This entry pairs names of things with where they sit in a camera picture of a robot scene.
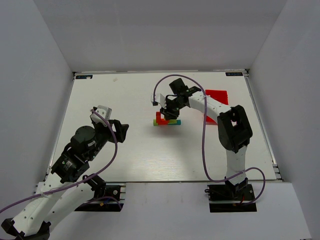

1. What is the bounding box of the corner label sticker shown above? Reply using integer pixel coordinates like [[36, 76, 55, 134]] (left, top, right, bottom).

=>
[[225, 72, 243, 77], [75, 74, 93, 80]]

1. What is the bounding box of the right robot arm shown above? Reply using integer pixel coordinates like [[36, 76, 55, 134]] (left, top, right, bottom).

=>
[[151, 74, 253, 198]]

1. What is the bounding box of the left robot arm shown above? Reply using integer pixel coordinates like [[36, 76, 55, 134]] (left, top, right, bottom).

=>
[[1, 118, 129, 240]]

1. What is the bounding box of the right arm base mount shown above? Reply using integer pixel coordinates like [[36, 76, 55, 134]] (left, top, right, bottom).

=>
[[204, 182, 257, 213]]

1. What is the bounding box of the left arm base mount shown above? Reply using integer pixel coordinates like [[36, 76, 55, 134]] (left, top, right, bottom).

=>
[[75, 183, 126, 213]]

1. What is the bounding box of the red arch block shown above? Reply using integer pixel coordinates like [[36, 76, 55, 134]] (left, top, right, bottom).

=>
[[155, 111, 169, 125]]

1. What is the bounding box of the left corner label sticker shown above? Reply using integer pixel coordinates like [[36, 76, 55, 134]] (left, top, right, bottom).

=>
[[75, 74, 93, 80]]

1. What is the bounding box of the right corner label sticker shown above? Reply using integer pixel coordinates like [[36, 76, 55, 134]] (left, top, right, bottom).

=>
[[225, 72, 243, 77]]

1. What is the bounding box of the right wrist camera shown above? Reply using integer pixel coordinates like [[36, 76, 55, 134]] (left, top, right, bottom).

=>
[[151, 93, 166, 108]]

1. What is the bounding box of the teal long block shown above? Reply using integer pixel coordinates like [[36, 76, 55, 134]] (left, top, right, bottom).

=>
[[167, 119, 181, 125]]

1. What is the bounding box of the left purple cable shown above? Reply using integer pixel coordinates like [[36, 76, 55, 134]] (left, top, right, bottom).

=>
[[0, 107, 118, 215]]

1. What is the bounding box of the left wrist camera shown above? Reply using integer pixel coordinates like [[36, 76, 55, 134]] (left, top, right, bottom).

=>
[[90, 105, 112, 126]]

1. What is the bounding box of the green cube block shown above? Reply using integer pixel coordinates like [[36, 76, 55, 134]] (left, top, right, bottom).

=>
[[153, 119, 159, 126]]

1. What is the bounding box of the green rectangular block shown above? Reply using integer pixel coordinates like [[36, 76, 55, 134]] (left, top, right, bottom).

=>
[[168, 119, 178, 125]]

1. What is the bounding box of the red plastic bin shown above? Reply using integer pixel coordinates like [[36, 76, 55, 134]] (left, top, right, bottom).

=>
[[205, 89, 229, 125]]

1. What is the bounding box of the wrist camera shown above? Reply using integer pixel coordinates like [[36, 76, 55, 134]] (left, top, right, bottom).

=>
[[90, 105, 112, 126], [151, 93, 166, 108]]

